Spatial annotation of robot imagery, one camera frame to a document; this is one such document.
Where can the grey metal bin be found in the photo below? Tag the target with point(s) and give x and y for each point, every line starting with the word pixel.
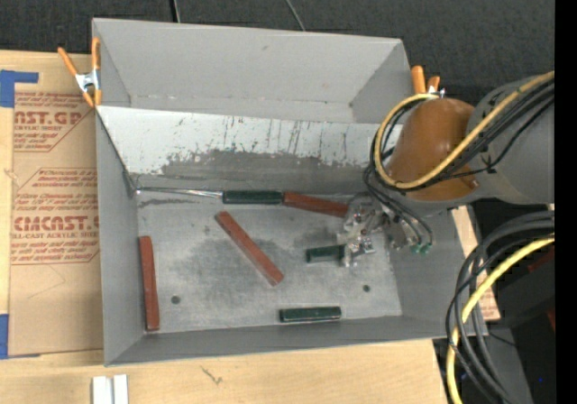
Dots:
pixel 252 64

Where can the dark green block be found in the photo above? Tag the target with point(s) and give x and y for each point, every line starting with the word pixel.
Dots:
pixel 252 197
pixel 310 314
pixel 324 254

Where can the brown cardboard board, red print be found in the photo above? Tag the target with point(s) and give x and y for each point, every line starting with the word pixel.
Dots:
pixel 54 294

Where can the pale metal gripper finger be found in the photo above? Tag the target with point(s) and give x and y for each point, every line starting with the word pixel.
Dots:
pixel 350 238
pixel 360 255

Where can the red-brown flat block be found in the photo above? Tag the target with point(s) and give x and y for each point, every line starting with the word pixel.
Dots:
pixel 149 283
pixel 249 248
pixel 315 204

